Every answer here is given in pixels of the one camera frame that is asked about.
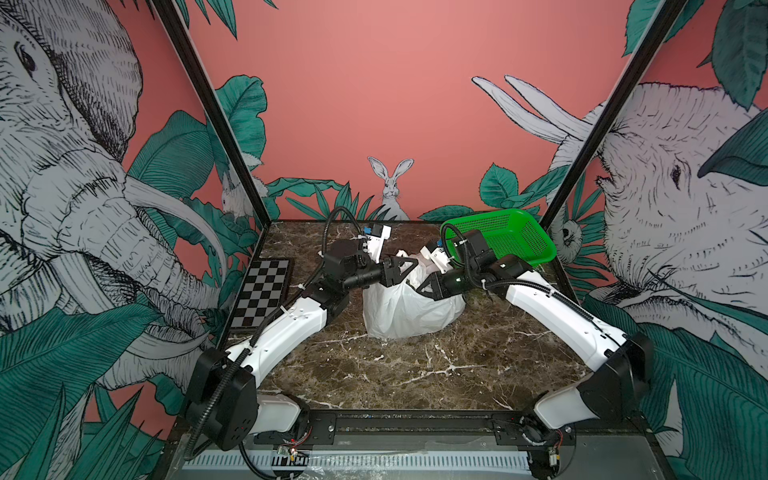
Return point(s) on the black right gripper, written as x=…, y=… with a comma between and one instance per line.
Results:
x=437, y=284

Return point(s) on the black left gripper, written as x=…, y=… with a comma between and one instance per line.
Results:
x=402, y=260

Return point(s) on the white plastic bag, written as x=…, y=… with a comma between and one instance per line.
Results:
x=400, y=312

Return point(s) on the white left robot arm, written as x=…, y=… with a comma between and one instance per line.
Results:
x=222, y=403

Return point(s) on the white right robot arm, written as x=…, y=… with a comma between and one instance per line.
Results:
x=619, y=364

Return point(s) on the green plastic mesh basket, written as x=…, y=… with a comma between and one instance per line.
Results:
x=510, y=231

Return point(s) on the black white checkerboard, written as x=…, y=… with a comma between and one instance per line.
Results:
x=264, y=289

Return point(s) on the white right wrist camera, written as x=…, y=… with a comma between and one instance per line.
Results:
x=436, y=259

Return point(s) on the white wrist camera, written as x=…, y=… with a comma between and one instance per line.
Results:
x=436, y=259
x=375, y=236

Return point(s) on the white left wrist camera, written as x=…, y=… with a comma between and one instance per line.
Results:
x=375, y=236

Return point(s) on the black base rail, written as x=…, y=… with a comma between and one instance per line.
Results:
x=326, y=426

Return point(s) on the white slotted cable duct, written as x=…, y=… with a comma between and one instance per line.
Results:
x=510, y=462

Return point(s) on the black left frame post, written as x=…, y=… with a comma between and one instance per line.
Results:
x=171, y=20

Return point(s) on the black frame post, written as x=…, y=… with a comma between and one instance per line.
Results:
x=661, y=22
x=171, y=20

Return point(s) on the black right frame post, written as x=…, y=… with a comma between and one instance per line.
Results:
x=661, y=22

